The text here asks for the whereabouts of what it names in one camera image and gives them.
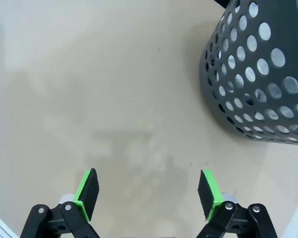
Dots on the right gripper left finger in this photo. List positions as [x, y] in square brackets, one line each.
[88, 193]

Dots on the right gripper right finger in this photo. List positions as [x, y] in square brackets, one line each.
[208, 193]

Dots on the dark grey perforated basket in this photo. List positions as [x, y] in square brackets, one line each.
[288, 15]

